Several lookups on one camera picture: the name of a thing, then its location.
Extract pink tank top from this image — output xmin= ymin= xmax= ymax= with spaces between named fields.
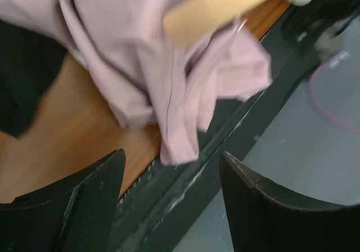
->
xmin=1 ymin=0 xmax=272 ymax=165

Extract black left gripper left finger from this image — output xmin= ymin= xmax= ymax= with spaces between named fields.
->
xmin=1 ymin=150 xmax=126 ymax=252

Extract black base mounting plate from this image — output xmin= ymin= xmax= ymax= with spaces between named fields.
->
xmin=106 ymin=7 xmax=349 ymax=252

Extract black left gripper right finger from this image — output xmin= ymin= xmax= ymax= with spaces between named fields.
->
xmin=219 ymin=152 xmax=359 ymax=251

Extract black tank top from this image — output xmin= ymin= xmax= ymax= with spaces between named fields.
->
xmin=1 ymin=21 xmax=66 ymax=137

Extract beige hanger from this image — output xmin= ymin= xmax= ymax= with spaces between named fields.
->
xmin=163 ymin=0 xmax=266 ymax=46

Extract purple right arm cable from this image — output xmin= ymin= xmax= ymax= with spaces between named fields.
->
xmin=308 ymin=57 xmax=360 ymax=136

